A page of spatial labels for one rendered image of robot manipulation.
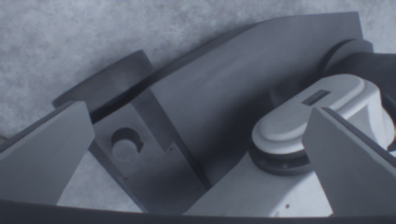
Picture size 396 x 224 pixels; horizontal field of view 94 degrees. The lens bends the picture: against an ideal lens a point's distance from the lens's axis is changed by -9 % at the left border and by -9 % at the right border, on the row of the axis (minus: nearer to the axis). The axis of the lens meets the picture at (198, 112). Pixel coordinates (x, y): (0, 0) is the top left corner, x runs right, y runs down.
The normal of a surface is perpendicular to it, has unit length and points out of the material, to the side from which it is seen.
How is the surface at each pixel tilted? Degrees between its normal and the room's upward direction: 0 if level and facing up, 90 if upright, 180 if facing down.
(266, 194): 90
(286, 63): 0
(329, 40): 0
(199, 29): 0
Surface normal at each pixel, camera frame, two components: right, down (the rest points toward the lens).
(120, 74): 0.63, -0.05
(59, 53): 0.25, 0.27
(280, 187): -0.46, -0.81
